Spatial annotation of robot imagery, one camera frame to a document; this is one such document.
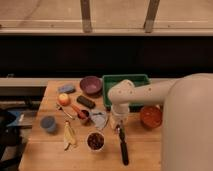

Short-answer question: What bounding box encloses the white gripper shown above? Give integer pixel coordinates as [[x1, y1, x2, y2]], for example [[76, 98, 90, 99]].
[[110, 104, 130, 131]]

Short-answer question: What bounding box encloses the black rectangular block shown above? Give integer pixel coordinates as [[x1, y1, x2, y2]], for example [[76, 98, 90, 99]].
[[77, 95, 95, 109]]

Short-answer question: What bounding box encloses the white cup with beans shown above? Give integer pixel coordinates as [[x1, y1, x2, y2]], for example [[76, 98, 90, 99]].
[[86, 132, 105, 153]]

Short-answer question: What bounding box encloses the blue sponge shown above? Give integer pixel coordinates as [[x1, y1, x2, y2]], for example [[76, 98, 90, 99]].
[[58, 84, 75, 93]]

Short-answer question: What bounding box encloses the green plastic tray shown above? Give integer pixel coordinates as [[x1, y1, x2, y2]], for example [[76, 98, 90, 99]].
[[102, 74, 150, 110]]

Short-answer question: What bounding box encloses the orange red bowl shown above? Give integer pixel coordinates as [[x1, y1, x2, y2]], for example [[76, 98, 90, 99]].
[[140, 106, 162, 129]]

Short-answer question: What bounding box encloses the red handled measuring scoop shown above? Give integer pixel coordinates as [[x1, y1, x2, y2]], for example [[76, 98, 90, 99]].
[[71, 104, 89, 125]]

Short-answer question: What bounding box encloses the red yellow apple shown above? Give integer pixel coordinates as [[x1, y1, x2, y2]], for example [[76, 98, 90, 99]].
[[58, 93, 71, 106]]

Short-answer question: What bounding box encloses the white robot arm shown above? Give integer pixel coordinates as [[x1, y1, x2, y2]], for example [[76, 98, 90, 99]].
[[108, 73, 213, 171]]

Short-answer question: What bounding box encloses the metal fork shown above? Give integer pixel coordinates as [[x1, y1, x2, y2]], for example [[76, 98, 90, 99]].
[[56, 104, 75, 120]]

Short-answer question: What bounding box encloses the blue cup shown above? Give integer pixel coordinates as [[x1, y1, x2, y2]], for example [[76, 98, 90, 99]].
[[40, 116, 56, 133]]

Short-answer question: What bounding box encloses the blue black object at left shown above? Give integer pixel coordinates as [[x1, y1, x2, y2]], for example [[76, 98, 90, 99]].
[[0, 108, 23, 171]]

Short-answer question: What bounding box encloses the purple bowl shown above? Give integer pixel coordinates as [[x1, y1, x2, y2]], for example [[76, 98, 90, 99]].
[[80, 76, 102, 95]]

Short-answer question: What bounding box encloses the grey cloth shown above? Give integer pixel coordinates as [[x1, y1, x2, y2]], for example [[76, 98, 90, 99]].
[[90, 109, 109, 130]]

